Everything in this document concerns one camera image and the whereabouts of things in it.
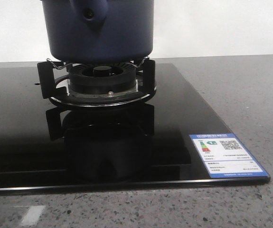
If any blue saucepan with handle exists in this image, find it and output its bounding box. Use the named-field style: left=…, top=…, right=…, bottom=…
left=42, top=0, right=154, bottom=63

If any right black pot support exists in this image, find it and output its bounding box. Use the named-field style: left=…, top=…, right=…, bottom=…
left=37, top=57, right=151, bottom=98

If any right gas burner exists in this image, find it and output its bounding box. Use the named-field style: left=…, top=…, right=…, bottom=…
left=49, top=59, right=156, bottom=108

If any blue energy label sticker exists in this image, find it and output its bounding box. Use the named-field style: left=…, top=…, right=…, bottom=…
left=190, top=133, right=268, bottom=178

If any black glass gas stove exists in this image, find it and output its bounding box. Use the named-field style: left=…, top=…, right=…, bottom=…
left=0, top=64, right=270, bottom=195

